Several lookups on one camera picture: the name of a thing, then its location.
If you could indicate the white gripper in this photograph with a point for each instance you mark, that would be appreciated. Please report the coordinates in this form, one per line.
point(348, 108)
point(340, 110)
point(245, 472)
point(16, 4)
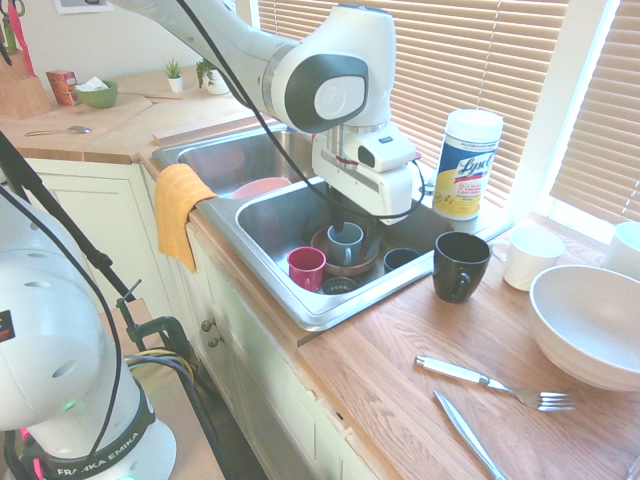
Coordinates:
point(395, 192)

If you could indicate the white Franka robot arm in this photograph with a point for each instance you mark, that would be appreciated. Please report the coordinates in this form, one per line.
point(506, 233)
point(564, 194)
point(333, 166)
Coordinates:
point(240, 50)

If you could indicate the stainless steel double sink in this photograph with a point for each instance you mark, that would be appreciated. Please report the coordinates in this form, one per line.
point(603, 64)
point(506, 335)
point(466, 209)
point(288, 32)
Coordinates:
point(280, 220)

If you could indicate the grey mug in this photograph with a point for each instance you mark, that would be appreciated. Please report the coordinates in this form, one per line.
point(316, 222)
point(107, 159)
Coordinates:
point(340, 250)

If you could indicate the brown wooden bowl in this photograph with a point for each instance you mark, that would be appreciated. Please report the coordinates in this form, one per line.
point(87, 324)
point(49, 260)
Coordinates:
point(350, 270)

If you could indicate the navy blue mug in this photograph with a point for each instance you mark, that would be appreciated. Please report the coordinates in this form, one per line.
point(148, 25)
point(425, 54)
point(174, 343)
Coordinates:
point(397, 257)

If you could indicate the metal drain strainer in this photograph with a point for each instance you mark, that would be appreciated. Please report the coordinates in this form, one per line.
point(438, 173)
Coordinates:
point(340, 286)

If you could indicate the red mug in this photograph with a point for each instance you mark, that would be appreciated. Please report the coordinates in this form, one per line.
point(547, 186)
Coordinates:
point(305, 270)

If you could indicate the black ceramic mug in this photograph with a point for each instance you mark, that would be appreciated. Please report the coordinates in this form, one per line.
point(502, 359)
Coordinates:
point(450, 275)

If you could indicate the pink plate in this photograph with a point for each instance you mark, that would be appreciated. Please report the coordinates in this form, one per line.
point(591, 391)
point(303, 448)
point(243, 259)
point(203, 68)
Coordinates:
point(260, 187)

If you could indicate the Lysol wipes canister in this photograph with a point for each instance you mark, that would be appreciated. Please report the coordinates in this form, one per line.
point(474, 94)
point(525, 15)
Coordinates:
point(465, 170)

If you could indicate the white cup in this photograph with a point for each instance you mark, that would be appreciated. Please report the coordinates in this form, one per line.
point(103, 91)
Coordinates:
point(625, 250)
point(530, 265)

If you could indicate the brass cabinet knob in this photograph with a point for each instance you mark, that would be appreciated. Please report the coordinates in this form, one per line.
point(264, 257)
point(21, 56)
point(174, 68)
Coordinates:
point(215, 342)
point(207, 325)

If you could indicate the orange dish towel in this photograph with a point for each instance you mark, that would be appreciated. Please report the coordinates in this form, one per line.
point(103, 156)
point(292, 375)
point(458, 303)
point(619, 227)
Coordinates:
point(175, 210)

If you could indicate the wide wooden window blind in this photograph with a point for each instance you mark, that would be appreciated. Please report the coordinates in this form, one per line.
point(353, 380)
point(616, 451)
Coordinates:
point(450, 60)

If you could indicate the trailing potted plant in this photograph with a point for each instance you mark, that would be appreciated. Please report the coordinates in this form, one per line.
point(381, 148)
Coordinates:
point(217, 85)

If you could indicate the green metal clamp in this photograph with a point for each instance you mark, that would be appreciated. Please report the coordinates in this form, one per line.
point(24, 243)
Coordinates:
point(170, 330)

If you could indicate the steel table knife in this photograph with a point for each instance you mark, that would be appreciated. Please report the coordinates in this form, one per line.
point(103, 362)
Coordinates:
point(465, 430)

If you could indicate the small potted plant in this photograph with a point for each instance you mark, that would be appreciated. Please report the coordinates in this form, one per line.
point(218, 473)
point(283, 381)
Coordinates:
point(175, 82)

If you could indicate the large white bowl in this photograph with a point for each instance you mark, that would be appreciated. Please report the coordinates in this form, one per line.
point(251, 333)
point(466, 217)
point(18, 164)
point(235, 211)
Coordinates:
point(585, 320)

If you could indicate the cream kitchen cabinet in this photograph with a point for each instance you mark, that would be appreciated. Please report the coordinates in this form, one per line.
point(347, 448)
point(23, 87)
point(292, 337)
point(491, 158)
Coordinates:
point(100, 210)

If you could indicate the narrow wooden window blind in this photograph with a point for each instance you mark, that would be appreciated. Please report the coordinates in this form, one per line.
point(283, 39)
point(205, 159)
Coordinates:
point(610, 125)

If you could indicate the green bowl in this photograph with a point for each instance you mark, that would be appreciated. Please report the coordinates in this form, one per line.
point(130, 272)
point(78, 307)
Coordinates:
point(100, 97)

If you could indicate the metal spoon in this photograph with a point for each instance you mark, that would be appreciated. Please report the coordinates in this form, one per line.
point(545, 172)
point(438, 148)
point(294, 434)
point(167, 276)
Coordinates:
point(80, 129)

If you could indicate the white crumpled paper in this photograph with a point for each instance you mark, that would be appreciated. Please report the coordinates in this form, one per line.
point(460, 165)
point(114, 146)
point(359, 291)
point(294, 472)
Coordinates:
point(92, 85)

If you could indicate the orange cardboard box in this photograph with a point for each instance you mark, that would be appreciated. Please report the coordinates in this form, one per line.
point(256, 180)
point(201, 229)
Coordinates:
point(60, 87)

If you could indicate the white paper sheet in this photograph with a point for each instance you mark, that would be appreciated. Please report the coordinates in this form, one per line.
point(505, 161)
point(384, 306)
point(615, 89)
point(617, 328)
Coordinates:
point(80, 5)

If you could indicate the wooden knife block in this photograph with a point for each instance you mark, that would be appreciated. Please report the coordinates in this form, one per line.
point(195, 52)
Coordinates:
point(20, 95)

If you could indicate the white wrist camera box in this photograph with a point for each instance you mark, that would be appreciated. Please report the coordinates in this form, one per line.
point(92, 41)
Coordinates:
point(387, 150)

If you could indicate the black camera stand pole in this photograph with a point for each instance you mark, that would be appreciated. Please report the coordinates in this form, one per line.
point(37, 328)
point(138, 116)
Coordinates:
point(30, 175)

